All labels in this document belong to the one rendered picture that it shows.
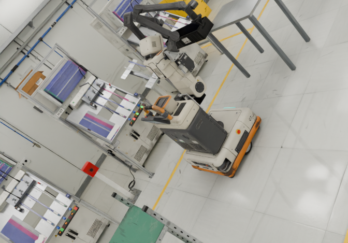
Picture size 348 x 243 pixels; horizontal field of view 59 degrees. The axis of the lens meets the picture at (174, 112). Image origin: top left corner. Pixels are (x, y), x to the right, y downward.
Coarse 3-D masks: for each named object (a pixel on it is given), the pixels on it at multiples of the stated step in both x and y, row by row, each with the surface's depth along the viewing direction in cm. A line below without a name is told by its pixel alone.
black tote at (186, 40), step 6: (204, 18) 271; (192, 24) 292; (204, 24) 270; (210, 24) 274; (180, 30) 310; (186, 30) 304; (192, 30) 300; (198, 30) 267; (204, 30) 270; (210, 30) 274; (180, 36) 320; (186, 36) 282; (192, 36) 278; (198, 36) 273; (204, 36) 270; (180, 42) 297; (186, 42) 292; (192, 42) 287
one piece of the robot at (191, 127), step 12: (180, 96) 287; (144, 108) 279; (156, 108) 262; (180, 108) 269; (192, 108) 264; (168, 120) 272; (180, 120) 258; (192, 120) 266; (204, 120) 270; (168, 132) 298; (180, 132) 277; (192, 132) 264; (204, 132) 270; (216, 132) 277; (180, 144) 312; (192, 144) 289; (204, 144) 271; (216, 144) 277
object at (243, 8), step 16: (240, 0) 331; (256, 0) 299; (224, 16) 337; (240, 16) 303; (288, 16) 321; (304, 32) 332; (224, 48) 359; (256, 48) 391; (240, 64) 372; (288, 64) 320
